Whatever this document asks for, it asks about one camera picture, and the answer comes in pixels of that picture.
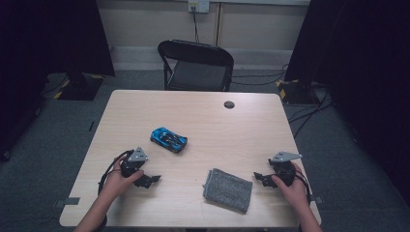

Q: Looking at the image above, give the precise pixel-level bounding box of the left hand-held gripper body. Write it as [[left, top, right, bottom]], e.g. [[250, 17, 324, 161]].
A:
[[120, 147, 150, 179]]

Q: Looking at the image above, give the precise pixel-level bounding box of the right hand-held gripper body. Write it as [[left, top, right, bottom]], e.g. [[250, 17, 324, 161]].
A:
[[268, 151, 304, 188]]

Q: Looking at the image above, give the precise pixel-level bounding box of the grey towel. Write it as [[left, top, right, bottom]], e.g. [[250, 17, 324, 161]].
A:
[[202, 167, 253, 215]]

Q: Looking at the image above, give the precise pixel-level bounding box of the blue toy car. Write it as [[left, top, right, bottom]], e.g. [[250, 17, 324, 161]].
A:
[[149, 126, 189, 155]]

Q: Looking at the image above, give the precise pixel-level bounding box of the person's left hand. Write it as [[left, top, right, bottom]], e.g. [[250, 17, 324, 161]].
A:
[[102, 159, 145, 199]]

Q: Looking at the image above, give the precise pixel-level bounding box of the person's right hand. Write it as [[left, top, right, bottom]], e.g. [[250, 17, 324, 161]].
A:
[[271, 162, 309, 211]]

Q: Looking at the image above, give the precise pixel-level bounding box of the black stand base yellow tape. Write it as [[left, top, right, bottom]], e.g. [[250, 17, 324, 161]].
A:
[[53, 72, 105, 102], [275, 78, 321, 106]]

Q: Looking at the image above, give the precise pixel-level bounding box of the black folding chair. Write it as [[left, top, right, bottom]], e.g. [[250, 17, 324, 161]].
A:
[[157, 39, 235, 93]]

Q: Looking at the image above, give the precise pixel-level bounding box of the black curtain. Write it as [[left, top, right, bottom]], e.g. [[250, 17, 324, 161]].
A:
[[283, 0, 410, 207], [0, 0, 116, 162]]

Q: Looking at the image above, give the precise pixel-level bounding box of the right hand-held gripper cable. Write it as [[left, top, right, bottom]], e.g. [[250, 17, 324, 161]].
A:
[[291, 167, 313, 205]]

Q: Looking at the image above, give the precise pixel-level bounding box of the bundle of black floor cables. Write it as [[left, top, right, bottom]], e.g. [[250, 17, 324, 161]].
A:
[[287, 89, 336, 140]]

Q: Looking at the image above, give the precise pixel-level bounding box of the black floor cable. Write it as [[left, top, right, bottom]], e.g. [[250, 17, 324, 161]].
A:
[[230, 63, 290, 87]]

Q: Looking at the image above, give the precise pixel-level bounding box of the black wall socket cable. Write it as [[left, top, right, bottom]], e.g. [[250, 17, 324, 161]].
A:
[[191, 6, 200, 44]]

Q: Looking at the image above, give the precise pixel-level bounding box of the wall conduit pipe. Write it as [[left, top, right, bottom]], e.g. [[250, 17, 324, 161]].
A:
[[215, 2, 223, 47]]

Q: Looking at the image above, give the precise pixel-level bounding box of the white wall socket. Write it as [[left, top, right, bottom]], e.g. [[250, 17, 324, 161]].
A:
[[188, 0, 211, 15]]

